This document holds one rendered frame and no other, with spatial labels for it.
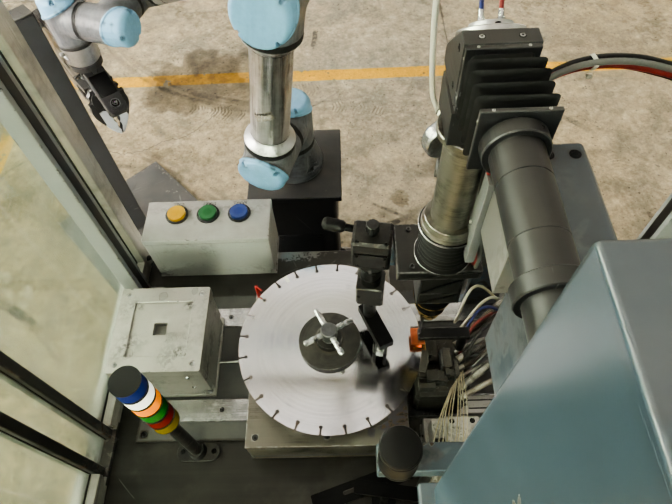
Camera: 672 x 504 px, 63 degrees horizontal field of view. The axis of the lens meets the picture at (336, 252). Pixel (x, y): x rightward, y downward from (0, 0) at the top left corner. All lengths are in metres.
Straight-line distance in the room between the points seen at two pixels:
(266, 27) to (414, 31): 2.31
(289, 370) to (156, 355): 0.27
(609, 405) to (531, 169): 0.22
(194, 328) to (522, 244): 0.83
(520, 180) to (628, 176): 2.34
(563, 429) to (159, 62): 3.09
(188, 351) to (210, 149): 1.69
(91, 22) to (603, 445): 1.16
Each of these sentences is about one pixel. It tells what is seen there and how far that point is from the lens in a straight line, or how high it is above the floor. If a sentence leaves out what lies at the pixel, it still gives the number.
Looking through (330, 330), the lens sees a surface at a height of 1.00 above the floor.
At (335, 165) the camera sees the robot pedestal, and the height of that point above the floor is 0.75.
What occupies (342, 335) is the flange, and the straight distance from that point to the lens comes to 0.99.
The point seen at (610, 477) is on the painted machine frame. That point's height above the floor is 1.67.
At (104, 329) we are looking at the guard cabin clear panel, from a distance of 1.21.
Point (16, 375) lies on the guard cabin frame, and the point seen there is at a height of 1.12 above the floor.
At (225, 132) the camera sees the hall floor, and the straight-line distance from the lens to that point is 2.73.
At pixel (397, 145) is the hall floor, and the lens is 2.59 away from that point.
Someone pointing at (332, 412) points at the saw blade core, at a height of 0.95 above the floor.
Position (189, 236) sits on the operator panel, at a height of 0.90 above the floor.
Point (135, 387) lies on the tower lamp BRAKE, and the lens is 0.80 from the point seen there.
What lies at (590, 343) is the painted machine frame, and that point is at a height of 1.70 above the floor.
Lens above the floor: 1.86
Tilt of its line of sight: 57 degrees down
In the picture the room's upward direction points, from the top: 4 degrees counter-clockwise
